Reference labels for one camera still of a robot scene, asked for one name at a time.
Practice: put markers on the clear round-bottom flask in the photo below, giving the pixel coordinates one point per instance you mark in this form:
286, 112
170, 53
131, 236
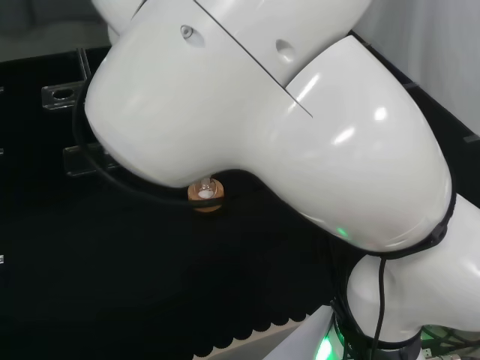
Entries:
205, 189

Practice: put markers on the pale board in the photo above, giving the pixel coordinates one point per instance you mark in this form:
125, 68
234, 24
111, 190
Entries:
262, 337

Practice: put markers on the clear funnel stand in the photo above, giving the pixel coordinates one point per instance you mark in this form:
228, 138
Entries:
62, 95

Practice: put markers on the black bench cloth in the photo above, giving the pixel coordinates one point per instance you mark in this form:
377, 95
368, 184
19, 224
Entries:
112, 281

